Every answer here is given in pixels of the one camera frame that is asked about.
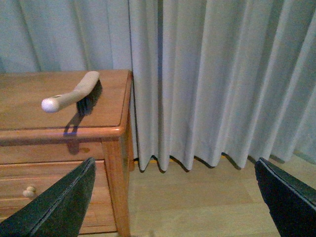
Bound beige hand brush black bristles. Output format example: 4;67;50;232
41;71;103;117

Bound wooden nightstand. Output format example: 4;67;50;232
0;70;134;237

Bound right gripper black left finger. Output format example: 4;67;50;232
0;158;96;237

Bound light grey curtain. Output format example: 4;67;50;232
0;0;316;170

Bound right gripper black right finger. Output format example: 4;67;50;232
255;158;316;237

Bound round wooden drawer knob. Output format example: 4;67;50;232
22;186;37;198

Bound nightstand drawer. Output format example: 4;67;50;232
0;158;117;237

